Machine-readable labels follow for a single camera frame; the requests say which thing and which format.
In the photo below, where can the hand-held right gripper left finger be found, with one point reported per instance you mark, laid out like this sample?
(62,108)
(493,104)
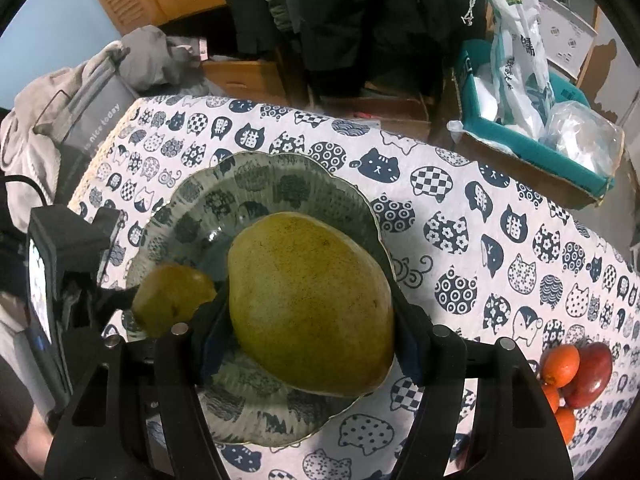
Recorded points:
(215,342)

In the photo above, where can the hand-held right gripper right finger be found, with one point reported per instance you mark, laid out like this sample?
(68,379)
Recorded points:
(407,355)

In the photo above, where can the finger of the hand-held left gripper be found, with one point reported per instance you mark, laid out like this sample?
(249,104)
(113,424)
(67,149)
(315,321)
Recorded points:
(117,302)

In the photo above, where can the yellow lemon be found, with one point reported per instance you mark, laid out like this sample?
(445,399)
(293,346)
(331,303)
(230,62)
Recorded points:
(170,295)
(310,300)

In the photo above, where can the orange mandarin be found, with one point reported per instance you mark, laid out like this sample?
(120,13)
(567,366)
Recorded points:
(562,362)
(566,424)
(550,397)

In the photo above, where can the glass plate with scalloped rim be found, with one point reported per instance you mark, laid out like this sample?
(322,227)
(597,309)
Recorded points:
(280,185)

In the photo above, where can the red apple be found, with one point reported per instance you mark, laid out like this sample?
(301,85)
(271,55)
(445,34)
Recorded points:
(592,375)

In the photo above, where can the person's left forearm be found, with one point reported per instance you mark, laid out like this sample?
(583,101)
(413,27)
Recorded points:
(32,447)

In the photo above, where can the grey bag with white lettering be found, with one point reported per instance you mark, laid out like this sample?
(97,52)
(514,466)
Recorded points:
(95,115)

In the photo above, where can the cat print tablecloth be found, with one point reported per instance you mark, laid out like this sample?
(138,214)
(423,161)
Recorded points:
(500,240)

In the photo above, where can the grey jacket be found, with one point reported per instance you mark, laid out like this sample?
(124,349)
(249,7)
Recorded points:
(147,55)

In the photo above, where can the brown cardboard box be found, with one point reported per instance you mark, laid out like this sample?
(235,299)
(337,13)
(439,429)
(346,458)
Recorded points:
(240,79)
(390,112)

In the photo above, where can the teal cardboard box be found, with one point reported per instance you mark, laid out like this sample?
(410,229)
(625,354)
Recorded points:
(545,152)

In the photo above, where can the pink label tag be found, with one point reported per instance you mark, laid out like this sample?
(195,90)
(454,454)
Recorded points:
(203,49)

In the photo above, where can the clear plastic bag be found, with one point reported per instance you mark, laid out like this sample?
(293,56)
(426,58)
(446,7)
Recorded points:
(585,135)

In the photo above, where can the white printed plastic bag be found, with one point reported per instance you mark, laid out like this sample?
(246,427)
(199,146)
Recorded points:
(515,35)

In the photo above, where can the dark hanging coats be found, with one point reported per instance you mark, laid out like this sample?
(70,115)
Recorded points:
(350,20)

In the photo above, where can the white printed carton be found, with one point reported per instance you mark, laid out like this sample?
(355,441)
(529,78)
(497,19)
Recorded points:
(570,32)

